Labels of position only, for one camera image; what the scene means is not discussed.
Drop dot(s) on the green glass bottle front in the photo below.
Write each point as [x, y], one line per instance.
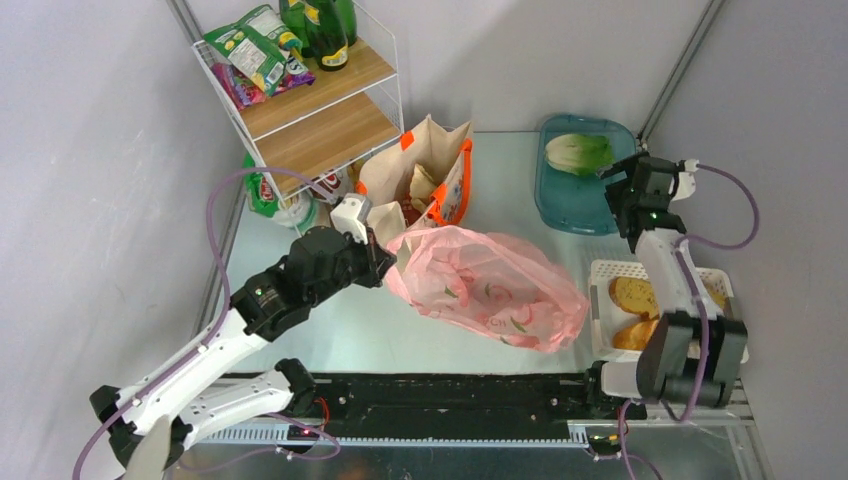
[326, 35]

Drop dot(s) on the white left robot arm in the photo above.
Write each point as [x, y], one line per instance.
[318, 265]

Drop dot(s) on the beige floral tote bag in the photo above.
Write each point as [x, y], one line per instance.
[445, 153]

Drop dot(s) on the purple candy bag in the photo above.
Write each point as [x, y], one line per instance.
[244, 93]

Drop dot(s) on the green glass bottle middle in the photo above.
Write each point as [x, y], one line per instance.
[293, 16]

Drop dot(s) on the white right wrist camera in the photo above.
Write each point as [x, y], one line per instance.
[685, 184]

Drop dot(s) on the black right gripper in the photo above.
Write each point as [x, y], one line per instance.
[622, 183]

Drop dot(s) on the pink plastic bag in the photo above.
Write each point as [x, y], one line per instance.
[492, 284]

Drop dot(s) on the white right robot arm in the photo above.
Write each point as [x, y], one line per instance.
[694, 355]

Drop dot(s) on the green glass bottle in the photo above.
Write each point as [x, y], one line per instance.
[293, 16]
[347, 15]
[326, 35]

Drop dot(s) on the green glass bottle back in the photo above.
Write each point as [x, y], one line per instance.
[347, 15]

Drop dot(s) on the green white snack bag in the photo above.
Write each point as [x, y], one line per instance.
[299, 212]

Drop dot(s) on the white brown snack bag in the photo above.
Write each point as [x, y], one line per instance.
[332, 186]

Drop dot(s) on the teal plastic tray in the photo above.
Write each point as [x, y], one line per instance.
[576, 204]

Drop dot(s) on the green lettuce head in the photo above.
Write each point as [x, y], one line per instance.
[579, 154]

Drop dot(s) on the round toasted bread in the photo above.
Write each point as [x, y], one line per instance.
[635, 296]

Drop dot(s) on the green chips bag top shelf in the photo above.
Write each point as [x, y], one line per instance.
[260, 46]

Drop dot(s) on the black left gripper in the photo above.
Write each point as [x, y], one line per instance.
[375, 263]

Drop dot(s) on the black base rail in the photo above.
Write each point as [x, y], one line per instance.
[454, 407]

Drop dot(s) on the croissant bread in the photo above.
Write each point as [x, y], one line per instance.
[635, 337]

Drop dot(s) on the white wire wooden shelf rack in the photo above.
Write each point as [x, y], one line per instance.
[343, 117]

